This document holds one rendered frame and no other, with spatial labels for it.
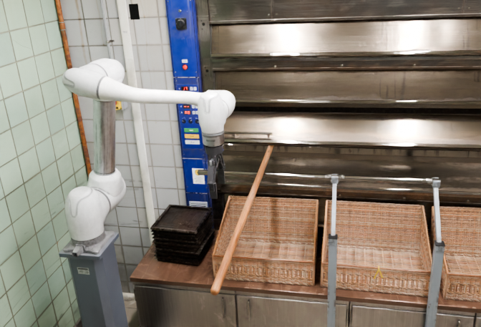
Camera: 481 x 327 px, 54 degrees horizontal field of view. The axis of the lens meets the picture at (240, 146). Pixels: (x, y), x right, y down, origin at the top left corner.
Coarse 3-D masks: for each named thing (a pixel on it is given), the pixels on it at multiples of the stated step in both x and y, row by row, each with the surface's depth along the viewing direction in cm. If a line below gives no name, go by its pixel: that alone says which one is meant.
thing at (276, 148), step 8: (224, 144) 288; (304, 152) 278; (312, 152) 277; (320, 152) 276; (328, 152) 275; (336, 152) 274; (344, 152) 273; (352, 152) 272; (360, 152) 271; (368, 152) 270; (376, 152) 269; (384, 152) 268; (392, 152) 267; (400, 152) 267; (408, 152) 266; (416, 152) 265; (424, 152) 264; (432, 152) 263; (440, 152) 262; (448, 152) 261; (456, 152) 260; (464, 152) 259; (472, 152) 258; (480, 152) 258
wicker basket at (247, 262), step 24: (264, 216) 292; (312, 216) 286; (216, 240) 266; (240, 240) 295; (264, 240) 294; (288, 240) 291; (312, 240) 288; (216, 264) 259; (240, 264) 256; (264, 264) 254; (288, 264) 251; (312, 264) 247
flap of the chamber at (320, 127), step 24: (240, 120) 279; (264, 120) 276; (288, 120) 273; (312, 120) 271; (336, 120) 268; (360, 120) 265; (384, 120) 263; (408, 120) 260; (432, 120) 258; (456, 120) 255; (480, 120) 253; (240, 144) 276; (264, 144) 272; (456, 144) 251; (480, 144) 249
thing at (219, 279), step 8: (264, 160) 254; (264, 168) 246; (256, 176) 237; (256, 184) 228; (248, 200) 213; (248, 208) 208; (240, 216) 201; (240, 224) 195; (240, 232) 191; (232, 240) 184; (232, 248) 179; (224, 256) 175; (232, 256) 177; (224, 264) 170; (224, 272) 167; (216, 280) 162; (216, 288) 158
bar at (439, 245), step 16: (240, 176) 250; (272, 176) 246; (288, 176) 244; (304, 176) 243; (320, 176) 241; (336, 176) 240; (352, 176) 238; (368, 176) 237; (336, 240) 227; (336, 256) 231; (432, 256) 224; (432, 272) 223; (432, 288) 226; (432, 304) 229; (432, 320) 232
